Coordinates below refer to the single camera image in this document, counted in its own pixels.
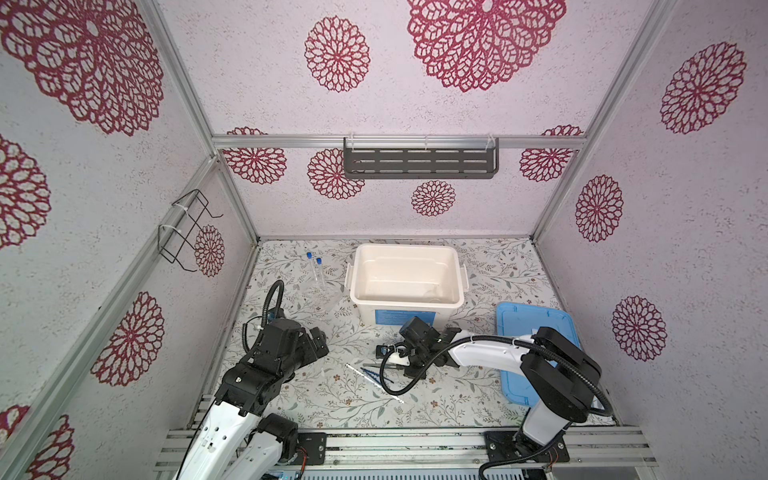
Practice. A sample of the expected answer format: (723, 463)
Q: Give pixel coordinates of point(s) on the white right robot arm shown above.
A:
(565, 379)

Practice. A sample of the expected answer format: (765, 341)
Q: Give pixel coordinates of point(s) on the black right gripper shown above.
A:
(411, 372)

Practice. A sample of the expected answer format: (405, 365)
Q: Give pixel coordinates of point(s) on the dark grey wall shelf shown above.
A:
(379, 162)

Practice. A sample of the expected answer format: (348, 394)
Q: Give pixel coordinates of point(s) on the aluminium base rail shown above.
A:
(466, 448)

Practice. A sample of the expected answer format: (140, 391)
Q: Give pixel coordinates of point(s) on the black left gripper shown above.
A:
(318, 338)

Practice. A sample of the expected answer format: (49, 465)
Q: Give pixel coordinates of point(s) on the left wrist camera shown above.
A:
(271, 315)

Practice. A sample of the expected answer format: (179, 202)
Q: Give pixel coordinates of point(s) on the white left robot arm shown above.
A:
(237, 439)

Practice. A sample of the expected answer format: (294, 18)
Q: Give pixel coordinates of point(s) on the black wire wall rack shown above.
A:
(193, 242)

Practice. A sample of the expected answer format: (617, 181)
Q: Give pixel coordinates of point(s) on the thin blue capped test tube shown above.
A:
(321, 271)

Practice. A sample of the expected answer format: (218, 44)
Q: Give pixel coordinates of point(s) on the white plastic bin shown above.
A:
(384, 282)

